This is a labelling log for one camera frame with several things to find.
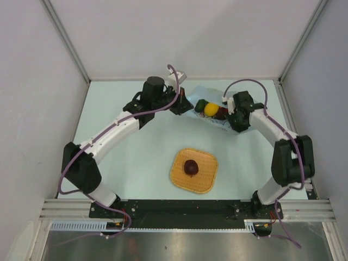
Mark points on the left slotted cable duct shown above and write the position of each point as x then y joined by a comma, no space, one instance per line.
87,226

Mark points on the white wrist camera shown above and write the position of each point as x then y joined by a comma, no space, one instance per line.
229,103
172,78

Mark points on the right slotted cable duct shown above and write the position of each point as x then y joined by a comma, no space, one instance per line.
259,226

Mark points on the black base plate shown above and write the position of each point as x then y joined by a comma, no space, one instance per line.
195,214

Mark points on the fake strawberries cluster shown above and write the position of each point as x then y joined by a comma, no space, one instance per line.
221,114

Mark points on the blue plastic bag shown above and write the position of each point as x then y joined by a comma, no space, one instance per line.
213,96

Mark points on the slotted cable duct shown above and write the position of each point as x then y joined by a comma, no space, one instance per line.
87,226
259,226

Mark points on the woven bamboo tray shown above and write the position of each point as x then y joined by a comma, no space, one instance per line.
204,180

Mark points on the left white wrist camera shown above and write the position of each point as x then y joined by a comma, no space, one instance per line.
172,78

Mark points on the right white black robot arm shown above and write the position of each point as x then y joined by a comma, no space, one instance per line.
292,160

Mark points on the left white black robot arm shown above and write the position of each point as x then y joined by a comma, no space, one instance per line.
80,161

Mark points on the green fake fruit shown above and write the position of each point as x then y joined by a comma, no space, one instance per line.
200,105

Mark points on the yellow fake lemon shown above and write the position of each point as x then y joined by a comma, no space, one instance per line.
211,109

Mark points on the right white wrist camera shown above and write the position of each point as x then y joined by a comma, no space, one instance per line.
229,103

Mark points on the aluminium frame rail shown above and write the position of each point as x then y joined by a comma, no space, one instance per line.
293,210

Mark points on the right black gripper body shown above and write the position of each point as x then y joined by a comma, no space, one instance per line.
238,125

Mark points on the dark red fake fruit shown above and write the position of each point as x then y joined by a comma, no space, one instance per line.
191,167

